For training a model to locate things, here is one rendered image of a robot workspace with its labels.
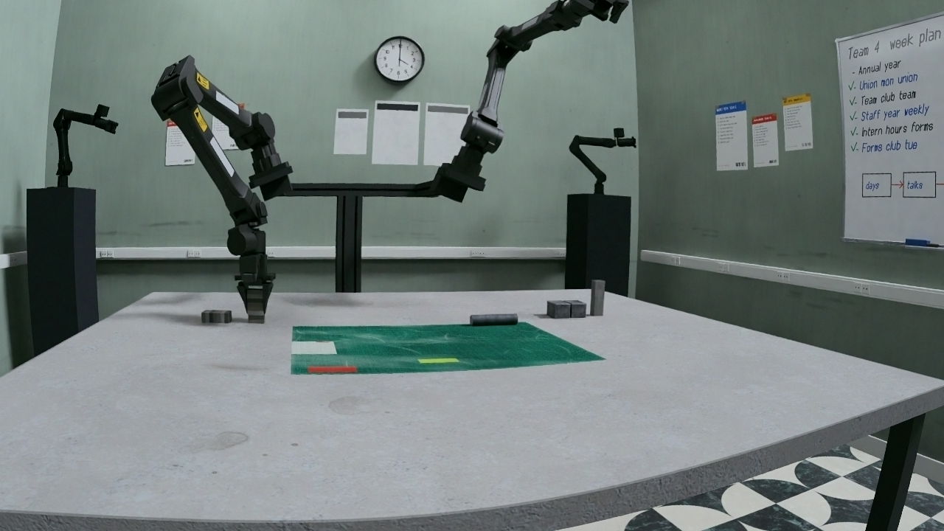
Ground green flat sheet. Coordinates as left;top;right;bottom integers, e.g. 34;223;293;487
291;322;607;375

